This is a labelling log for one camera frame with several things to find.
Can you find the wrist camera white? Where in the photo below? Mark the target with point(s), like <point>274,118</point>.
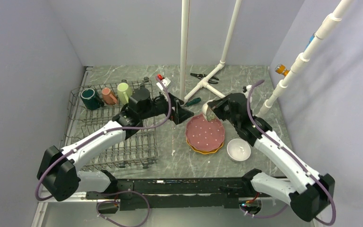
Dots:
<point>246,90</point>
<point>165,81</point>

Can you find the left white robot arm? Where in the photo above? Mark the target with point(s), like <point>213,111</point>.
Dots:
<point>60,171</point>

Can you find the cream yellow-green cup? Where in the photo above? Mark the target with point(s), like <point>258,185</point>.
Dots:
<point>124,92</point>

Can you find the dark green mug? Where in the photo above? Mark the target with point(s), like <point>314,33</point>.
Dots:
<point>91,99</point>

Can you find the black pliers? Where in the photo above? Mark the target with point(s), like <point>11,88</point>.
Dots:
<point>212,80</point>

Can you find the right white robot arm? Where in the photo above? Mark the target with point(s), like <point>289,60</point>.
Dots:
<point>306,191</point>

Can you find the yellow plate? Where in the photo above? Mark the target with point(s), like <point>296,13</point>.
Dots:
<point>205,152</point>

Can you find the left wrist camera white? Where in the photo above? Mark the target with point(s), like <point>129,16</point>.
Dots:
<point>165,81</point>

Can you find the orange yellow wall fitting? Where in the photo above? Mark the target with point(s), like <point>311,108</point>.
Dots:
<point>282,70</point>

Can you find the white plain bowl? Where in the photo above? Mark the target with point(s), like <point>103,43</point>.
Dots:
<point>238,150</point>

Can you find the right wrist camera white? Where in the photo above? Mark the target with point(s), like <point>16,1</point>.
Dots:
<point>246,90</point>

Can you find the patterned floral bowl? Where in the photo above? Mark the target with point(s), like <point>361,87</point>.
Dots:
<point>208,113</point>

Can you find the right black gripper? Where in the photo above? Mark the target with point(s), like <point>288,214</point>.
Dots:
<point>216,106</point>

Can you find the green handled screwdriver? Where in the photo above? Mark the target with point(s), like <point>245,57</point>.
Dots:
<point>192,102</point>

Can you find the white PVC diagonal pipe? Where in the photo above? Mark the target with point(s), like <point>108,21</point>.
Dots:
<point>329,23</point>

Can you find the grey wire dish rack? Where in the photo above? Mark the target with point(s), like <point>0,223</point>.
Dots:
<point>139,149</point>

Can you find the white PVC pipe frame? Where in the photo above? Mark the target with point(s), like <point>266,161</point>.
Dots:
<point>185,19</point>

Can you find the pink dotted plate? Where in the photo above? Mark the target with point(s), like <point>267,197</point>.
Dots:
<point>204,135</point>

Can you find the pink mug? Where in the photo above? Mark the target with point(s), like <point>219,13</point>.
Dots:
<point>109,96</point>

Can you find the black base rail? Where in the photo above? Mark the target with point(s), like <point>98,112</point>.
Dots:
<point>226,192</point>

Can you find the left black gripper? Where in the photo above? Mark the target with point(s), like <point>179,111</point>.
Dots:
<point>178,115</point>

